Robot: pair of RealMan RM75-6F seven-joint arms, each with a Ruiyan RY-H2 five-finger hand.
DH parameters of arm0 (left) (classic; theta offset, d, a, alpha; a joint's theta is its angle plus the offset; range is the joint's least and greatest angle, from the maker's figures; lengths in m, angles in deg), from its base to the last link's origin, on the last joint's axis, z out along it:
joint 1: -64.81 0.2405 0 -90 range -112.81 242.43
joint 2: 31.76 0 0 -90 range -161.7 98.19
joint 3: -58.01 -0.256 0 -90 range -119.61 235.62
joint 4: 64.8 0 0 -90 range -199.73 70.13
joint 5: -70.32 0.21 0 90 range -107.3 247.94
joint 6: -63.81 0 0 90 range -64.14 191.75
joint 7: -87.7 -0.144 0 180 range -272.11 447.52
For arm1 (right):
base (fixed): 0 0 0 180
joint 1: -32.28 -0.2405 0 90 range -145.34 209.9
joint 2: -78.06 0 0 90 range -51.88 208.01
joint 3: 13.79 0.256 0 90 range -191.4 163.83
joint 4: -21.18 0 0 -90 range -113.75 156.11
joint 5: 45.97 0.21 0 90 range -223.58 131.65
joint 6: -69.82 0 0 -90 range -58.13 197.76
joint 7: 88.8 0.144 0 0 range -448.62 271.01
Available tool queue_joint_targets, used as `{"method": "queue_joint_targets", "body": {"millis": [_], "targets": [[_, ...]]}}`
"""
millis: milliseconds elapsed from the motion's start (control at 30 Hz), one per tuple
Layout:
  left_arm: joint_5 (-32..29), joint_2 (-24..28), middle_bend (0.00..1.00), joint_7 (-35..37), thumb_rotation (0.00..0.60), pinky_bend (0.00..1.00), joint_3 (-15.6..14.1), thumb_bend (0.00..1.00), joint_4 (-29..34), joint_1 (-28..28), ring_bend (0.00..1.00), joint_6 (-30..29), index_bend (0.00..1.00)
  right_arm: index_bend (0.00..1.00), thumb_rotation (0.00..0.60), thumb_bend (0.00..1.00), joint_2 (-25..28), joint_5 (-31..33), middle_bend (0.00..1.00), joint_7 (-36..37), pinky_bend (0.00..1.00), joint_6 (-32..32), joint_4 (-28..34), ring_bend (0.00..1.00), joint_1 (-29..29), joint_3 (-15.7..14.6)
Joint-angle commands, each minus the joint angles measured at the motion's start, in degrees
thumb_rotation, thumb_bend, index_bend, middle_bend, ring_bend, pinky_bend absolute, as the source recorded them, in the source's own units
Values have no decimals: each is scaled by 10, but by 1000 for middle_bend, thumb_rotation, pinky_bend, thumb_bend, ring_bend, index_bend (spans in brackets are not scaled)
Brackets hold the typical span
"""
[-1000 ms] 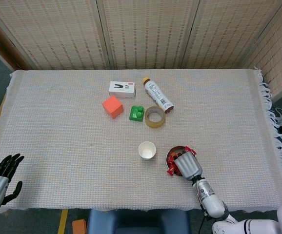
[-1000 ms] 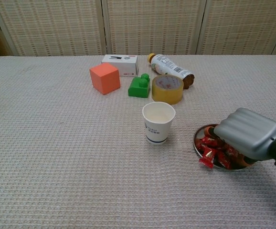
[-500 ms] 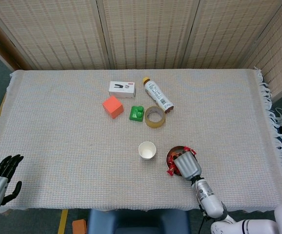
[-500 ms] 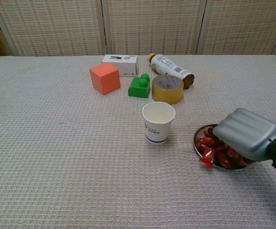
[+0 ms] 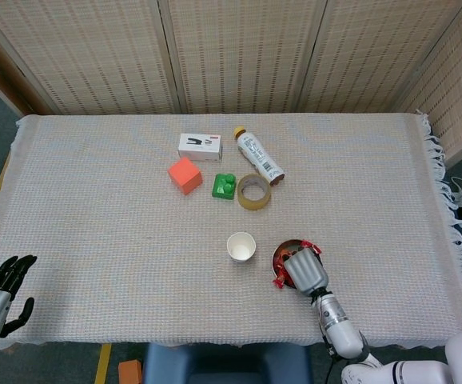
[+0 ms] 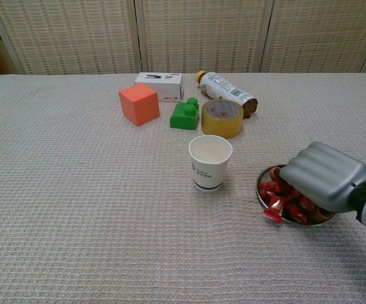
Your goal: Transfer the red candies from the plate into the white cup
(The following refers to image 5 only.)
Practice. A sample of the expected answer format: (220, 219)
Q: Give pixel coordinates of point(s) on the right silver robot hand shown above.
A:
(307, 274)

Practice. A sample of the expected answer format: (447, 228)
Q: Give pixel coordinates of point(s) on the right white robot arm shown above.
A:
(339, 328)

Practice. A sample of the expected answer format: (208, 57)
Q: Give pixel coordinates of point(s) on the red wrapped candy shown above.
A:
(281, 269)
(310, 246)
(279, 282)

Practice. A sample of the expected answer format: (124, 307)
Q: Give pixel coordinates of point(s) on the silver metal plate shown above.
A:
(291, 245)

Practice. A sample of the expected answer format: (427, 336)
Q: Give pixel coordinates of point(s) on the white paper cup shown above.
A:
(241, 250)

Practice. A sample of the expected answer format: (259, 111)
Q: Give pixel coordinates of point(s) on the yellow tape roll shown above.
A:
(255, 206)

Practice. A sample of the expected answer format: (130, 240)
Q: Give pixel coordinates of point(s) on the green toy brick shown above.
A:
(219, 192)

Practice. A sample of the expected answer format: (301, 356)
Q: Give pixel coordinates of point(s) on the blue chair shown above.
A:
(223, 364)

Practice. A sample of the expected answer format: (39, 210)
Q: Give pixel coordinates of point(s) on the beige woven tablecloth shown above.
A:
(95, 240)

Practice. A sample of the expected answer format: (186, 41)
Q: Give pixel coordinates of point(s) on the white labelled drink bottle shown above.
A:
(257, 154)

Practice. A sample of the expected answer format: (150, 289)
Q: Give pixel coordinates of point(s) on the orange block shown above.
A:
(130, 372)

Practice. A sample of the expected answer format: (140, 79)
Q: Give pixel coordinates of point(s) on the orange foam cube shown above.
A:
(185, 174)

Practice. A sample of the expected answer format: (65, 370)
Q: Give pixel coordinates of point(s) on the white stapler box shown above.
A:
(199, 150)

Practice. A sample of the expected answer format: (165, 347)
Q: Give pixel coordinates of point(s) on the woven rattan screen panel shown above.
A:
(455, 100)
(375, 52)
(87, 52)
(247, 52)

